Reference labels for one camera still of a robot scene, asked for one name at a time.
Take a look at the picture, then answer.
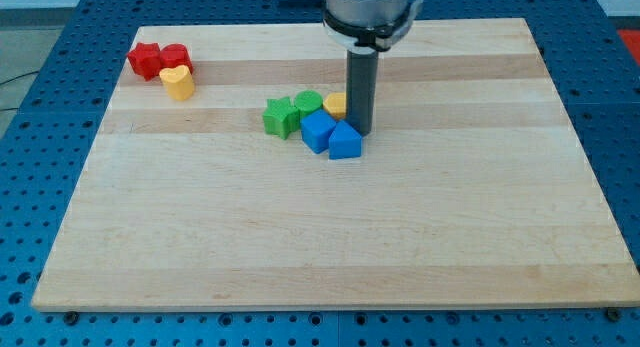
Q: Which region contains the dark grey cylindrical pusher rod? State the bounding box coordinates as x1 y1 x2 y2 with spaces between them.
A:
345 51 378 136

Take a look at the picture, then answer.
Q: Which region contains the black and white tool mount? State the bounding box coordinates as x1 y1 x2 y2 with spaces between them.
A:
323 0 424 53

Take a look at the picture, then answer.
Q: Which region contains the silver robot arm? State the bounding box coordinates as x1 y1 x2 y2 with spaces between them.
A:
323 0 423 136

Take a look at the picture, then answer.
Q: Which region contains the yellow hexagon block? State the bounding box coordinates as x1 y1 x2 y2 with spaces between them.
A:
323 92 346 121

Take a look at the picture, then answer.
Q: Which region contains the yellow heart block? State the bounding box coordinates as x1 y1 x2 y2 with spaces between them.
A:
159 65 195 101

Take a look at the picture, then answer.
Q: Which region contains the red heart block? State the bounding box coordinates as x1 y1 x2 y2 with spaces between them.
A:
160 43 194 73

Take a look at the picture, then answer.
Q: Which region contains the green cylinder block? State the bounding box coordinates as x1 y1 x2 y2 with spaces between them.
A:
294 90 323 119

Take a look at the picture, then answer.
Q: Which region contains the blue cube block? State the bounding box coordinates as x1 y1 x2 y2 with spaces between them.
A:
300 109 336 154

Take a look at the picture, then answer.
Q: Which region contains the blue triangle block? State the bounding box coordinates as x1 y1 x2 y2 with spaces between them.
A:
329 120 362 160

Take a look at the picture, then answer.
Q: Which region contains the green star block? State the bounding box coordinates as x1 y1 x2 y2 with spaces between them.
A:
262 97 300 140

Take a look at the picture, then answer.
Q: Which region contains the wooden board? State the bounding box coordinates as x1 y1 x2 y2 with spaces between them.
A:
32 18 639 312

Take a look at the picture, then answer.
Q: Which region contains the red star block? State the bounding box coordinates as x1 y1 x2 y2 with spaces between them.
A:
127 42 162 81

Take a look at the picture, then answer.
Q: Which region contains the black cable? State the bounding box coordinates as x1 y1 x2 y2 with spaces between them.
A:
0 69 40 113

